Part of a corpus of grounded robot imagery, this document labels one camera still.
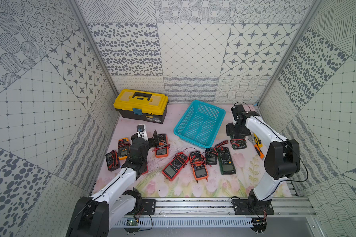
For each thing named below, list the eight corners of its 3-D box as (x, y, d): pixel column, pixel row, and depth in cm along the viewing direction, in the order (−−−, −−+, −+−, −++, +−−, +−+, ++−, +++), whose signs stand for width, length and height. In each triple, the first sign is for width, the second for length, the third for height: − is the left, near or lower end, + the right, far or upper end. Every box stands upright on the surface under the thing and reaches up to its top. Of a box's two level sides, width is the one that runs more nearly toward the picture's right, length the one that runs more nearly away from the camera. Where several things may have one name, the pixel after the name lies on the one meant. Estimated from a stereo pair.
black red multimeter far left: (111, 172, 88) (107, 169, 84) (107, 157, 94) (104, 153, 90) (122, 167, 90) (119, 163, 86) (118, 153, 96) (115, 149, 92)
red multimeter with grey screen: (161, 174, 86) (160, 171, 82) (179, 153, 95) (179, 149, 91) (171, 182, 83) (170, 180, 79) (189, 160, 92) (189, 156, 88)
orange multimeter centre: (195, 180, 84) (195, 178, 81) (188, 155, 94) (188, 152, 91) (209, 177, 85) (210, 175, 82) (200, 152, 95) (201, 149, 92)
